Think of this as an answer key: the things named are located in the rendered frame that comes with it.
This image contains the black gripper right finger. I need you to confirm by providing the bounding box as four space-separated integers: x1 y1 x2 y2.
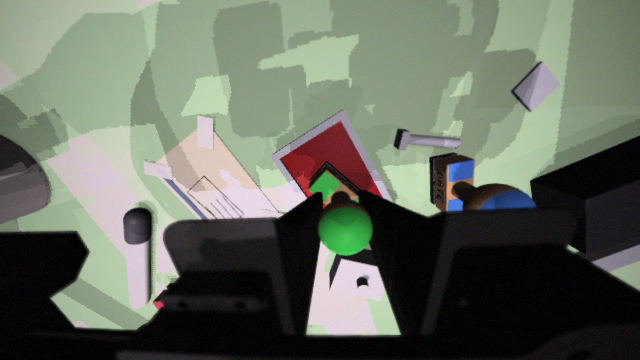
359 190 577 335

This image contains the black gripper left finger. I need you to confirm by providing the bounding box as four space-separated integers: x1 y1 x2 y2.
163 192 323 335

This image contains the red ink pad in grey tray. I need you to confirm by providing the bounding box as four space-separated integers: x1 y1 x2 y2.
270 109 393 202

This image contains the grey mug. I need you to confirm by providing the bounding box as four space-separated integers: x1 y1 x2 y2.
0 134 50 224

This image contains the pale peach card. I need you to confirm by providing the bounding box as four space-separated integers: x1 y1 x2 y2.
144 115 284 220

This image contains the green-handled stamp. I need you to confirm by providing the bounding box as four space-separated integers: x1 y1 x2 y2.
308 161 373 256

